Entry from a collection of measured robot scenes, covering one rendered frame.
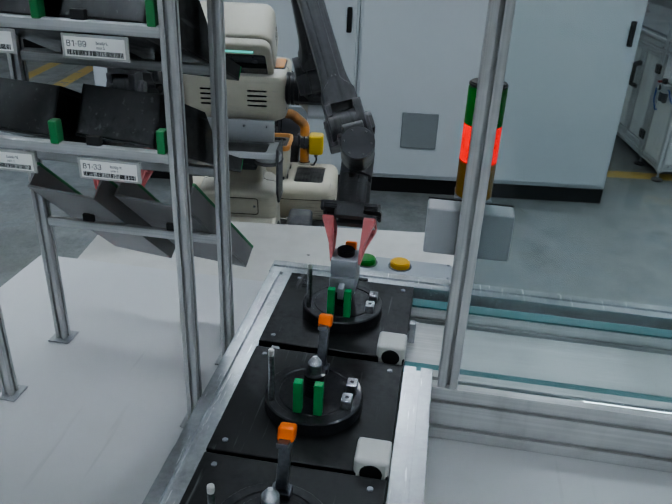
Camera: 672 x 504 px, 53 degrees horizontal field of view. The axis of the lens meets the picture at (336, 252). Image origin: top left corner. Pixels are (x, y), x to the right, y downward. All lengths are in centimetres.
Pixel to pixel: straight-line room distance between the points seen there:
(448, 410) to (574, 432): 19
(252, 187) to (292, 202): 29
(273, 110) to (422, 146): 250
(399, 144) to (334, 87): 304
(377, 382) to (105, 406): 46
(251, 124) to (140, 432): 96
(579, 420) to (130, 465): 68
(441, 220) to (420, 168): 336
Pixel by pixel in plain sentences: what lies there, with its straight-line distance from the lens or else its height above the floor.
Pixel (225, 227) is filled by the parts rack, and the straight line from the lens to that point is 112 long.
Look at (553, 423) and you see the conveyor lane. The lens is 111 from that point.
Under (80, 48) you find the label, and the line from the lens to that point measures 93.
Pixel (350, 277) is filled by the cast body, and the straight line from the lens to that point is 113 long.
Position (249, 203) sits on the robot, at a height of 85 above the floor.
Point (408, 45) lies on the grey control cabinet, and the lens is 411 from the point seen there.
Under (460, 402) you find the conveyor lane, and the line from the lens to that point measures 109.
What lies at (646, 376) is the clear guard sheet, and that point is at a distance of 109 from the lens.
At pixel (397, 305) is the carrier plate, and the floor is 97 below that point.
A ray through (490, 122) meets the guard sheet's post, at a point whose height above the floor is 138.
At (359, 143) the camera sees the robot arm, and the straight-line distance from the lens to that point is 111.
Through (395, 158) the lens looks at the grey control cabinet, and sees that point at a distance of 428.
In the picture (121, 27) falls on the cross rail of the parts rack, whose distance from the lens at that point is 90.
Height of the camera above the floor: 160
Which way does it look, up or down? 27 degrees down
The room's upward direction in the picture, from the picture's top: 3 degrees clockwise
